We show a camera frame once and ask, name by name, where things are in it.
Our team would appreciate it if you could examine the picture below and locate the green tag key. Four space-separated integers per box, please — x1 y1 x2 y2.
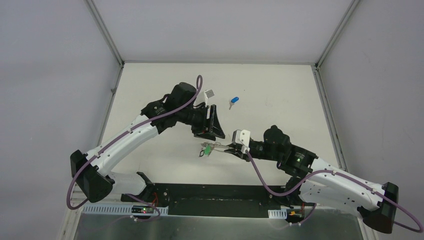
203 145 213 156

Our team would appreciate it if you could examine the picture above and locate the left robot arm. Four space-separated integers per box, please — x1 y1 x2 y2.
70 82 226 203

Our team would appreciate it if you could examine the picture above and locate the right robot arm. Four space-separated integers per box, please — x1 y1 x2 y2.
225 125 399 234

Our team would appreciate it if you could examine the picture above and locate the blue tag key centre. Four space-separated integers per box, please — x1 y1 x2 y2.
228 96 239 110

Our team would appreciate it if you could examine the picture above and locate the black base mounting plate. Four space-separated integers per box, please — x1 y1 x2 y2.
137 183 304 218

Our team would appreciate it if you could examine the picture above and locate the right controller board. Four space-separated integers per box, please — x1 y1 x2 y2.
286 209 305 221

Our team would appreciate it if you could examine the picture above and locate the controller board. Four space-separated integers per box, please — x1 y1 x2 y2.
286 209 305 221
131 205 155 214

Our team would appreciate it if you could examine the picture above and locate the left controller board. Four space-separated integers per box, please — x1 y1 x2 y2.
131 205 155 214

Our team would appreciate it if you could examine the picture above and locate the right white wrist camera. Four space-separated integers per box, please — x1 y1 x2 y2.
232 129 251 151

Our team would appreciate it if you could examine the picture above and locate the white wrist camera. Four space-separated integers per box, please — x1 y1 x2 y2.
203 89 215 100
232 129 251 151

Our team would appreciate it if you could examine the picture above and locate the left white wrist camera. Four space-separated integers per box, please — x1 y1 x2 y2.
203 89 215 100

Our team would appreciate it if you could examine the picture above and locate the aluminium frame rail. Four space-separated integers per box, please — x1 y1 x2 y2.
59 194 367 240

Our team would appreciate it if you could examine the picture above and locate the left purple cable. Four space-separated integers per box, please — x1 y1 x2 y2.
66 74 204 211

